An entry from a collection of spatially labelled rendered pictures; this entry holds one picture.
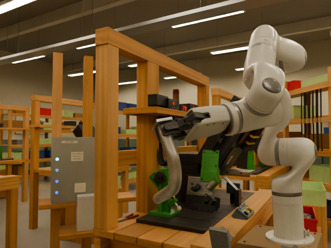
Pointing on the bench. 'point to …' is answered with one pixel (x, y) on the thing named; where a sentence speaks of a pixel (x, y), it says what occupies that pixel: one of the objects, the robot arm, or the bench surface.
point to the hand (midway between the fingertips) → (166, 131)
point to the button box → (242, 213)
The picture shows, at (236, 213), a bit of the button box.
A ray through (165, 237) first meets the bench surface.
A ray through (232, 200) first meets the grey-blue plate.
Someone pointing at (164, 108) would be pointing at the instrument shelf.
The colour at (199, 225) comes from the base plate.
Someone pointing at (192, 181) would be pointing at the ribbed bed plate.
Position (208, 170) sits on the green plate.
